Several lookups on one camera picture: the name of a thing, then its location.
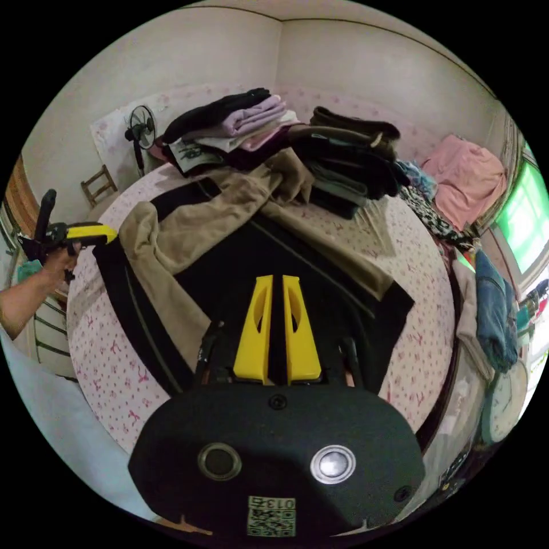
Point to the wooden chair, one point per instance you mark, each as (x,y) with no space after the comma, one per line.
(98,175)

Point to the window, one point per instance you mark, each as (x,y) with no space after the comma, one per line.
(527,214)

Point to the person's left forearm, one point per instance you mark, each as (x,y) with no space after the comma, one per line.
(21,300)

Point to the black brown long sleeve shirt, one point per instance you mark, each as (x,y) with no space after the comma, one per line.
(240,274)

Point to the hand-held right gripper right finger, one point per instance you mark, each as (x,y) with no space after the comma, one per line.
(303,343)

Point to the bed with pink printed sheet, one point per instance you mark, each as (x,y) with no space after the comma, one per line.
(107,364)

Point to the person's body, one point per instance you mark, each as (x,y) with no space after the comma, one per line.
(51,429)

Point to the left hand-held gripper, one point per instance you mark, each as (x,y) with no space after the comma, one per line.
(53,236)

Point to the pile of clothes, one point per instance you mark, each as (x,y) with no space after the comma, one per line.
(343,163)

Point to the blue denim garment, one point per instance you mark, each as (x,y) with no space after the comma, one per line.
(493,309)

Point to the person's left hand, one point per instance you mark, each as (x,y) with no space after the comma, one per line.
(60,266)

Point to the round white clock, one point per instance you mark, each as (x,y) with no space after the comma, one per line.
(504,403)

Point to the floral patterned cloth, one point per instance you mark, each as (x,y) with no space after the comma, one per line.
(424,210)

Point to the black standing fan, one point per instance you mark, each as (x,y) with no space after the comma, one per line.
(141,122)

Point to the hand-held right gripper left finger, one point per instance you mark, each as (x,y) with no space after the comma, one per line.
(253,339)

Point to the pink blanket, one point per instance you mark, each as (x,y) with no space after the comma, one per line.
(463,180)

